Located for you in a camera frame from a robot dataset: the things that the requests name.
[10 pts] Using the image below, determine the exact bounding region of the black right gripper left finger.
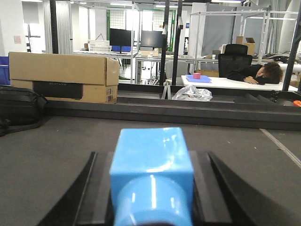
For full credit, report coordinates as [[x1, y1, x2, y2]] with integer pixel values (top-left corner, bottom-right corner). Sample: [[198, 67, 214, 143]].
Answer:
[[38, 152, 114, 226]]

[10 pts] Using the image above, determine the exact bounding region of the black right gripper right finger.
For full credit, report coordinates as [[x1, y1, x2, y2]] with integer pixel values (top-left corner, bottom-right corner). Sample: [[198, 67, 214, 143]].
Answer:
[[189, 151, 301, 226]]

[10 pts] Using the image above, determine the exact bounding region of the light blue block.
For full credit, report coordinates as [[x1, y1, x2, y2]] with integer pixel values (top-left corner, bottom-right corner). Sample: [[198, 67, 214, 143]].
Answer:
[[110, 127, 194, 226]]

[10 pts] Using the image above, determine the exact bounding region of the black fabric shoulder bag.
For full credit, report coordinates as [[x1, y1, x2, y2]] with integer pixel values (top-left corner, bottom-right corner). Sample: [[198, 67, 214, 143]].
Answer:
[[0, 85, 48, 136]]

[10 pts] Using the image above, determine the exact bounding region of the pink cube block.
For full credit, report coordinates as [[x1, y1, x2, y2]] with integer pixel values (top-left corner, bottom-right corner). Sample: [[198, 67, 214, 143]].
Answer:
[[193, 73, 201, 80]]

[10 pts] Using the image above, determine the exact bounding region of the crumpled clear plastic bag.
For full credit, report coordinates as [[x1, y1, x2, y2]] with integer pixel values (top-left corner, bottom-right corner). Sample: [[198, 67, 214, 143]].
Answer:
[[172, 85, 213, 102]]

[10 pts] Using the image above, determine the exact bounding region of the white table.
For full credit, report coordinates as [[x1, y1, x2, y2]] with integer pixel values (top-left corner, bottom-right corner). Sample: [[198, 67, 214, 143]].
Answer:
[[181, 75, 283, 91]]

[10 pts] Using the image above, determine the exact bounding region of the light blue tray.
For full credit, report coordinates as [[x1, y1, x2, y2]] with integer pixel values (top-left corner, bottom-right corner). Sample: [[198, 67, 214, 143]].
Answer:
[[185, 74, 211, 83]]

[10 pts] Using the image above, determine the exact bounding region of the large cardboard box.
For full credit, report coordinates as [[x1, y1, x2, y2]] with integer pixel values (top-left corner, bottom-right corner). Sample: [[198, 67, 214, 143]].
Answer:
[[8, 52, 119, 104]]

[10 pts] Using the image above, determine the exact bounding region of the sleeping person in black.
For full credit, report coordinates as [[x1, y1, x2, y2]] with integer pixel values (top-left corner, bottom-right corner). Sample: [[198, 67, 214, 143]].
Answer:
[[226, 62, 283, 85]]

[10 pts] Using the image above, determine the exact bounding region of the black office chair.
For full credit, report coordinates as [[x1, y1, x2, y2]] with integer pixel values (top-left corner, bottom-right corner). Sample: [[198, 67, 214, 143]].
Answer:
[[218, 44, 253, 78]]

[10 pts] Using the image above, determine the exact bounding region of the small open cardboard box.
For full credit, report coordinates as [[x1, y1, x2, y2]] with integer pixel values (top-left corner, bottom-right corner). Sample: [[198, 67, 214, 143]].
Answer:
[[236, 36, 256, 56]]

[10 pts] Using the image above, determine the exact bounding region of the black computer monitor left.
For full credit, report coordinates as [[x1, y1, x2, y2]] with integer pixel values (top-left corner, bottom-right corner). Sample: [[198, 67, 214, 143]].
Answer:
[[110, 28, 131, 53]]

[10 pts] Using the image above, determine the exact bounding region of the black computer monitor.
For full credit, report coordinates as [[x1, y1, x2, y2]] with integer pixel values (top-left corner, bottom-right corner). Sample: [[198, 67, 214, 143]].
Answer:
[[140, 31, 163, 48], [110, 28, 131, 53]]

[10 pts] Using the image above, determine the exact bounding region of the black computer monitor right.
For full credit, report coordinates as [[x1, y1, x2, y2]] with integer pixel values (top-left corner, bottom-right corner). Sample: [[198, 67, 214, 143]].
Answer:
[[140, 31, 163, 48]]

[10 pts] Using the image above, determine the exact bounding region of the black conveyor side rail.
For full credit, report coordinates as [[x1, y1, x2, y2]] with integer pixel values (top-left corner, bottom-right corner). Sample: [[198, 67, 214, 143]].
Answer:
[[44, 84, 301, 131]]

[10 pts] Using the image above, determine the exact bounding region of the orange object on rail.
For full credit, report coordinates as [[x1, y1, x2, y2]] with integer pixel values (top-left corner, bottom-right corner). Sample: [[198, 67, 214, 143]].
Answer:
[[293, 100, 301, 107]]

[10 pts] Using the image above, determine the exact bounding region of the white wire basket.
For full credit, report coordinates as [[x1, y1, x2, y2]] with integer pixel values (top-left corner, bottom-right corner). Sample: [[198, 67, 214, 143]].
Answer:
[[88, 40, 111, 52]]

